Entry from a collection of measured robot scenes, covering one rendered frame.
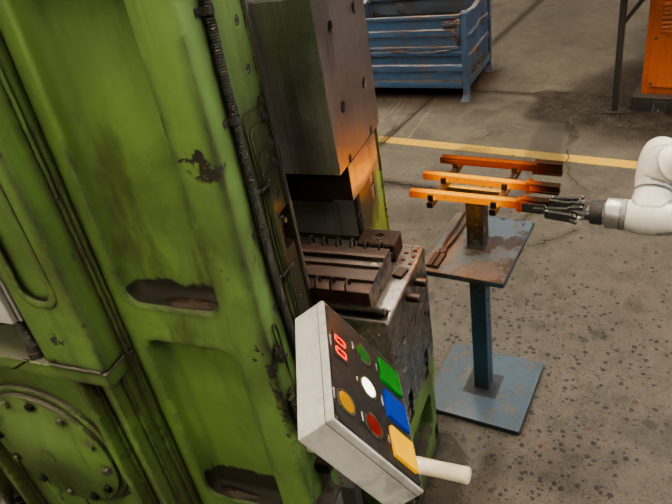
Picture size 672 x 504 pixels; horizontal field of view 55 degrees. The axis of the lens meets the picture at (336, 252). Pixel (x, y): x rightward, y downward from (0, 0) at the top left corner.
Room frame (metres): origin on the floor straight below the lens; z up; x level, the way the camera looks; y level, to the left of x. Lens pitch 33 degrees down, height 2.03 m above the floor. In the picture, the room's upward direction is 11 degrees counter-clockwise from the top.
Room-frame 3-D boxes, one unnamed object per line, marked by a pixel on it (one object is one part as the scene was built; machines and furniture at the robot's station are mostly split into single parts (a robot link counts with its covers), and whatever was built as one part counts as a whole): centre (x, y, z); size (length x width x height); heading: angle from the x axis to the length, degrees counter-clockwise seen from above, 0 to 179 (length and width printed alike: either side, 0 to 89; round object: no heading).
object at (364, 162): (1.57, 0.08, 1.32); 0.42 x 0.20 x 0.10; 63
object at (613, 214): (1.55, -0.82, 0.98); 0.09 x 0.06 x 0.09; 147
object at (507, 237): (1.89, -0.51, 0.71); 0.40 x 0.30 x 0.02; 146
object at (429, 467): (1.13, -0.04, 0.62); 0.44 x 0.05 x 0.05; 63
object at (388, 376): (1.03, -0.06, 1.01); 0.07 x 0.05 x 0.07; 178
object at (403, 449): (0.83, -0.06, 1.01); 0.07 x 0.05 x 0.07; 178
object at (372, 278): (1.57, 0.08, 0.96); 0.42 x 0.20 x 0.09; 63
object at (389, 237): (1.66, -0.14, 0.95); 0.12 x 0.08 x 0.06; 63
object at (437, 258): (2.05, -0.49, 0.73); 0.60 x 0.04 x 0.01; 144
